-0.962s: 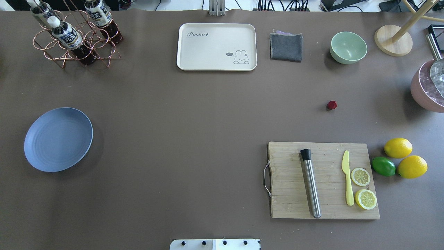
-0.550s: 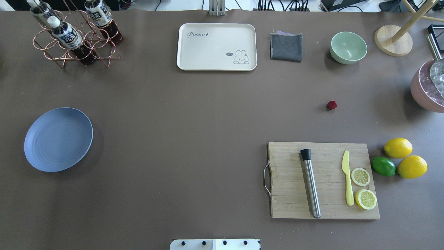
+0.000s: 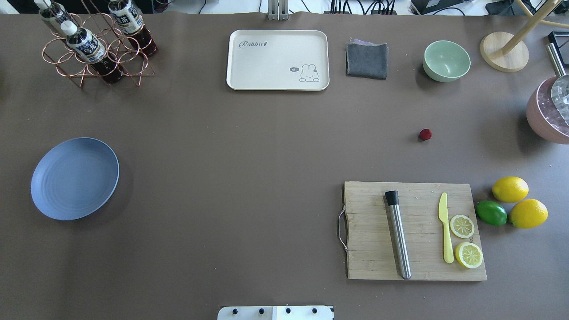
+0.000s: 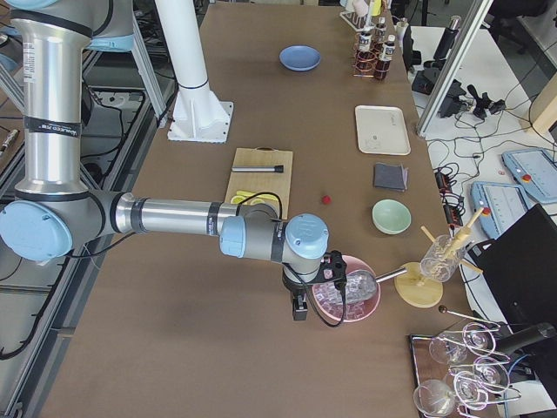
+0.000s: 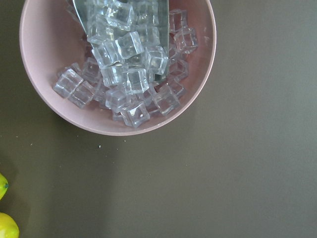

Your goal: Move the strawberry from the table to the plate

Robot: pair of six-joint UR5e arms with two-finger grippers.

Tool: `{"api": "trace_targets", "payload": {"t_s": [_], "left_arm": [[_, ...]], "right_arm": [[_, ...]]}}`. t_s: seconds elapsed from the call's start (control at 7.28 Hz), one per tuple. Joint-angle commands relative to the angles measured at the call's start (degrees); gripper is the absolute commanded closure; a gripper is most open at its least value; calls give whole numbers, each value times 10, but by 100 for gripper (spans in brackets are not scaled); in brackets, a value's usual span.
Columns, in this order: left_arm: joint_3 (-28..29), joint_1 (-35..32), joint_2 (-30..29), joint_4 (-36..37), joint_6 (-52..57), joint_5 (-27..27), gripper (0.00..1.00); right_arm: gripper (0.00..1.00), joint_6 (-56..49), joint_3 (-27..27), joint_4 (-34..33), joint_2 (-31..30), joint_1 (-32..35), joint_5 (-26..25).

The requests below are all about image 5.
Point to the clear ice cube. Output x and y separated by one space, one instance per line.
186 40
67 83
137 114
120 15
166 100
129 45

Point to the metal ice scoop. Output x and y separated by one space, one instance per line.
150 21

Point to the pink bowl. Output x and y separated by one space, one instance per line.
50 39

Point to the yellow lemon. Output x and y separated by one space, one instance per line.
8 227
3 186

